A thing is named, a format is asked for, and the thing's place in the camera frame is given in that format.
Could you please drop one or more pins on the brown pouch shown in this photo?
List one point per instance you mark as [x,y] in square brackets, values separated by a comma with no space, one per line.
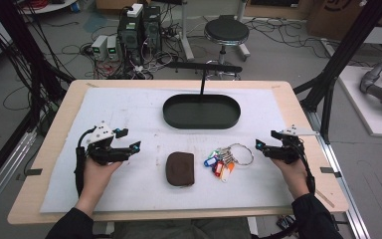
[180,168]

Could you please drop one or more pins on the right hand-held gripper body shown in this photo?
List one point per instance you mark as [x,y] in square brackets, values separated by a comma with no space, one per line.
[288,151]

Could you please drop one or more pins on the cardboard box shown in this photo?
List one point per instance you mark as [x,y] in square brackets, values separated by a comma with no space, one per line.
[331,18]

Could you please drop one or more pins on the grey tape piece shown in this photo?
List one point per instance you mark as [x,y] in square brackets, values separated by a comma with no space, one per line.
[330,171]
[33,172]

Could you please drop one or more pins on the grey power supply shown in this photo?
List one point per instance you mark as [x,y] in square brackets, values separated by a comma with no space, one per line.
[112,48]
[99,46]

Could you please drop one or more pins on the wooden table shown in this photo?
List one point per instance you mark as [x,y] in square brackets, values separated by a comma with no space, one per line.
[51,156]

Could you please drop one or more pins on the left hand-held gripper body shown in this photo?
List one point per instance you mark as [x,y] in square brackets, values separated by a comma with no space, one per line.
[101,151]

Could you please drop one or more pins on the white table leg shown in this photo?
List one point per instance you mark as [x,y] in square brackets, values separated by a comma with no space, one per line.
[186,33]

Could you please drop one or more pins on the white box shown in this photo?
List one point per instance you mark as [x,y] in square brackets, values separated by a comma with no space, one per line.
[135,10]

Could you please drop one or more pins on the aluminium rail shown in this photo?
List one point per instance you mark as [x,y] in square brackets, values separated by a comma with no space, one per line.
[3,172]
[341,172]

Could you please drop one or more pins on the white platform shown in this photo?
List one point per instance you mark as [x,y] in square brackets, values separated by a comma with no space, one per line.
[361,109]

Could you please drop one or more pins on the black computer tower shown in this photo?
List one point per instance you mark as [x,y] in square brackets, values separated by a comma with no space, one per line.
[129,36]
[152,30]

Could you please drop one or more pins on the person's left hand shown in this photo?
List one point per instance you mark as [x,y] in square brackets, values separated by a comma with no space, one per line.
[96,177]

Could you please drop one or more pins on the white table mat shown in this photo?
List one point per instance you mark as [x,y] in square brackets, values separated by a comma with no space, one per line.
[165,195]

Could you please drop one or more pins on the black round stool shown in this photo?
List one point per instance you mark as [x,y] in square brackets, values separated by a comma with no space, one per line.
[226,31]

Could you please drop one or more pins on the person's right hand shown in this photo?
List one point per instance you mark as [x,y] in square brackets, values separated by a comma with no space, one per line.
[293,176]

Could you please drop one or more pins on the black oval tray stand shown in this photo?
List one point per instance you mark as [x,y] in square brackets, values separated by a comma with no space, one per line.
[201,113]

